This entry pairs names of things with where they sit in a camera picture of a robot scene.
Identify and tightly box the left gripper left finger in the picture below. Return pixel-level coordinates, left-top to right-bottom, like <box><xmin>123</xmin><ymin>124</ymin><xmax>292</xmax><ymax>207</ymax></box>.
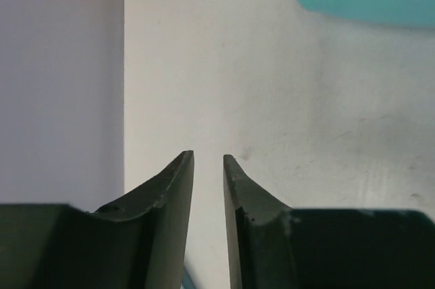
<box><xmin>1</xmin><ymin>151</ymin><xmax>194</xmax><ymax>288</ymax></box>

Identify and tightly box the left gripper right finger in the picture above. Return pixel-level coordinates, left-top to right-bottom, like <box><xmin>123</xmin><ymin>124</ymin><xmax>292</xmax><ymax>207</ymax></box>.
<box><xmin>223</xmin><ymin>154</ymin><xmax>434</xmax><ymax>288</ymax></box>

